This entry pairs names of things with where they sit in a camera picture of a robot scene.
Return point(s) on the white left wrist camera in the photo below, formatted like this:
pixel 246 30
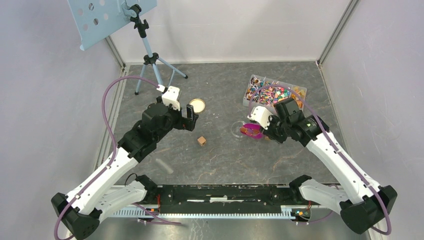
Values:
pixel 170 98

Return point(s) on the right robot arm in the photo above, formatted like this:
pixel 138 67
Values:
pixel 363 203

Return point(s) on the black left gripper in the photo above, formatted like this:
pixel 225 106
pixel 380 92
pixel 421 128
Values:
pixel 184 123

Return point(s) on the wooden letter cube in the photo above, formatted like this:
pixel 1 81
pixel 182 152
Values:
pixel 201 141

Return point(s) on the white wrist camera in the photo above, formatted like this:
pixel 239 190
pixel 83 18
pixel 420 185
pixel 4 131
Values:
pixel 265 118
pixel 170 98

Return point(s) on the magenta plastic scoop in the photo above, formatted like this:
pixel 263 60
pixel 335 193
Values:
pixel 252 130

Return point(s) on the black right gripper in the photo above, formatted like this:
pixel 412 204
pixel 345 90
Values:
pixel 268 132

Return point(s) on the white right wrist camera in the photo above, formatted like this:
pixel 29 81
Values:
pixel 265 118

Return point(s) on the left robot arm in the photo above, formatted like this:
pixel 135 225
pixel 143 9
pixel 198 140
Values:
pixel 82 209

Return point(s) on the clear compartment candy box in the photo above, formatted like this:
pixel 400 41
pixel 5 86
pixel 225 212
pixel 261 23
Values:
pixel 266 92

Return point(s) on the gold jar lid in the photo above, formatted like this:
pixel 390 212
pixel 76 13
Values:
pixel 198 105

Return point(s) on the clear glass jar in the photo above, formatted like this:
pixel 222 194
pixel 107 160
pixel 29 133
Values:
pixel 235 129

